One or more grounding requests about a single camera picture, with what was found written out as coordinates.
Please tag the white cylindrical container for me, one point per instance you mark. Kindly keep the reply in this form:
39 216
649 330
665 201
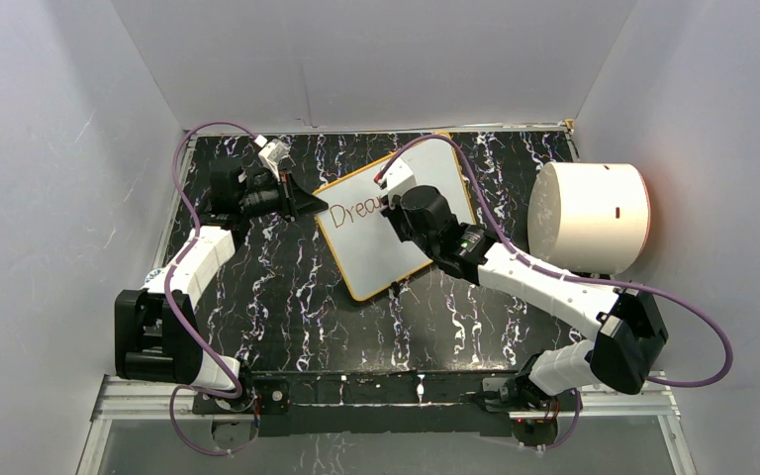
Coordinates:
588 217

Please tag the aluminium base frame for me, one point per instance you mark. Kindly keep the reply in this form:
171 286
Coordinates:
149 428

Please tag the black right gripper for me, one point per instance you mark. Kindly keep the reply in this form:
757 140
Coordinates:
393 212

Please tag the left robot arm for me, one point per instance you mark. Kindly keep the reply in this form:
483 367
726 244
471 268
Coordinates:
156 334

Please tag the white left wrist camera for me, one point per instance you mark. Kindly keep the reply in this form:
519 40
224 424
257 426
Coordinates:
271 152

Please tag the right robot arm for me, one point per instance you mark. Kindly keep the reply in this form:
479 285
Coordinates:
623 332

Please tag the yellow framed whiteboard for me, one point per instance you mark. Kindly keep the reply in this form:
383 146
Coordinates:
364 246

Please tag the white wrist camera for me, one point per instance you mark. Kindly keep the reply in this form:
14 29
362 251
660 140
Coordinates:
394 179
271 152

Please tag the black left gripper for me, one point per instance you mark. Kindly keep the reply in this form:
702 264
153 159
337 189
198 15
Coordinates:
298 203

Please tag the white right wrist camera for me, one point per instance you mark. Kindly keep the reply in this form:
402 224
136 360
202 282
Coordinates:
394 179

